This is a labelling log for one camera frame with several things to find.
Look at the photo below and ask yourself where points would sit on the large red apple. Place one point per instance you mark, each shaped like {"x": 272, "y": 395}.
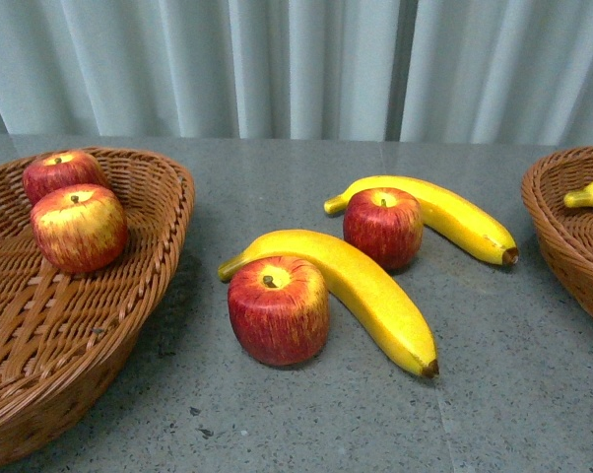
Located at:
{"x": 279, "y": 310}

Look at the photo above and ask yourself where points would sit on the dark red apple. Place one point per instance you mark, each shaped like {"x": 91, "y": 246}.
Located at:
{"x": 386, "y": 224}

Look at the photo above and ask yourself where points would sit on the near yellow banana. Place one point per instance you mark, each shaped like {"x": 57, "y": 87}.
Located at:
{"x": 371, "y": 295}

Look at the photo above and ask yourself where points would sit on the far yellow banana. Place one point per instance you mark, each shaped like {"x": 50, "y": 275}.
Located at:
{"x": 449, "y": 214}

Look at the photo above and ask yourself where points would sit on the red-yellow apple in basket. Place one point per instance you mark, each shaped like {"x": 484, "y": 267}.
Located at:
{"x": 80, "y": 228}

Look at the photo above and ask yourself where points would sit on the white pleated curtain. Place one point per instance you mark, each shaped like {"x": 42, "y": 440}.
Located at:
{"x": 512, "y": 72}

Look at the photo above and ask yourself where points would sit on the red apple at basket rear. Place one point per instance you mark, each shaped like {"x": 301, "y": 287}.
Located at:
{"x": 62, "y": 169}

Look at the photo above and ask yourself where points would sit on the left brown wicker basket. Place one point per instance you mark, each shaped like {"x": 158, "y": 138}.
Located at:
{"x": 64, "y": 338}

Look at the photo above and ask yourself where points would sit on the brown wicker basket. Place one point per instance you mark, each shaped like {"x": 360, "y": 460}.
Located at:
{"x": 565, "y": 235}
{"x": 64, "y": 338}

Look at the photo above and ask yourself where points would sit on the right brown wicker basket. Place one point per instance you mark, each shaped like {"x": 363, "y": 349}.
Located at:
{"x": 565, "y": 235}

